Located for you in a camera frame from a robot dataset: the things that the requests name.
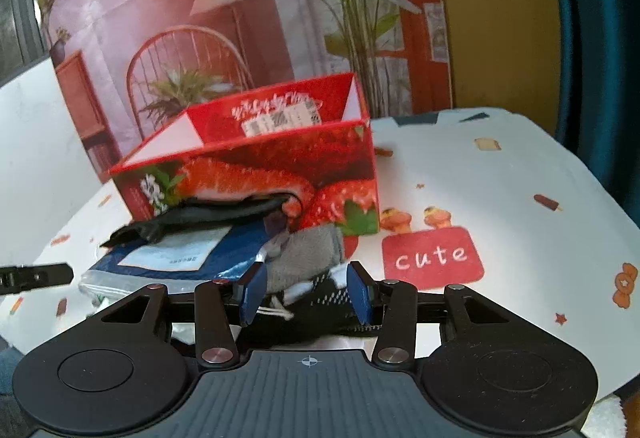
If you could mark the white printed tablecloth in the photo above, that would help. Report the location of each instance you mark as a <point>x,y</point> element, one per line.
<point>500,198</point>

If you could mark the red strawberry print box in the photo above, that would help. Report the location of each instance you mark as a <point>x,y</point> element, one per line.
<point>260,168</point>

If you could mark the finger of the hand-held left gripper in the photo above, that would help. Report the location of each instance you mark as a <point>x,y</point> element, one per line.
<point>35,277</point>

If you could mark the dark teal fabric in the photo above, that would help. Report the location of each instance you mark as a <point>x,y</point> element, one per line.
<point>595,43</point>

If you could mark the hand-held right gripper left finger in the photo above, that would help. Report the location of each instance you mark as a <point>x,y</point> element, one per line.
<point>251,293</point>

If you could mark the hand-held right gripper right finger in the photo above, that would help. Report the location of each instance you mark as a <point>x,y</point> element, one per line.
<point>361,293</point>

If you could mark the black cloth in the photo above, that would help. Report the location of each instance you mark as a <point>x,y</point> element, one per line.
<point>210,213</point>

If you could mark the grey knit sock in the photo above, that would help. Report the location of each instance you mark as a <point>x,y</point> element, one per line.
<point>310,253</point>

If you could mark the blue plastic packet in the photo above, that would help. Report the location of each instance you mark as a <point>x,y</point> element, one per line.
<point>165,258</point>

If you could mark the black dotted sock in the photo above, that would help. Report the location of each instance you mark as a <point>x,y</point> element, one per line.
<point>320,313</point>

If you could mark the person's jeans leg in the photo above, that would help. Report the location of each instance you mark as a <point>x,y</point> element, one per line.
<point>10,378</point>

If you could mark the wall poster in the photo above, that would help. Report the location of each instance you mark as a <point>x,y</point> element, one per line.
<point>200,8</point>

